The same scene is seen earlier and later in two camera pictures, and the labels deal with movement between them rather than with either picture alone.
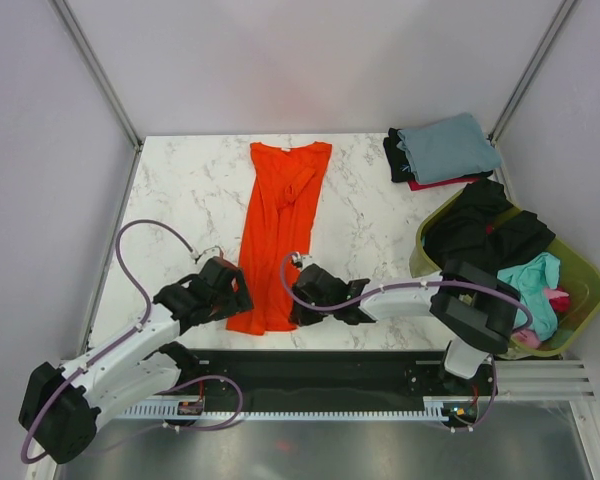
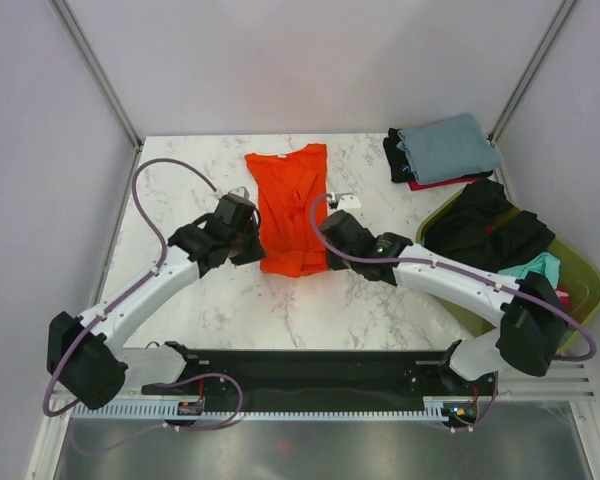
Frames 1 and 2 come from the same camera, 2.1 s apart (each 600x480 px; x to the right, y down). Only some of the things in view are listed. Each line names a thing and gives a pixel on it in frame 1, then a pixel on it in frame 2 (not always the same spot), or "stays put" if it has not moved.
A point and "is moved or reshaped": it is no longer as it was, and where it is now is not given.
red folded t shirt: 414,186 stays put
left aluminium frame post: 99,71 stays put
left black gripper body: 218,301 to 246,247
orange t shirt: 285,192 is moved or reshaped
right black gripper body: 309,318 to 337,262
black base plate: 328,375 stays put
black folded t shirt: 400,166 stays put
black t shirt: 466,232 stays put
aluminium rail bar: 541,379 stays put
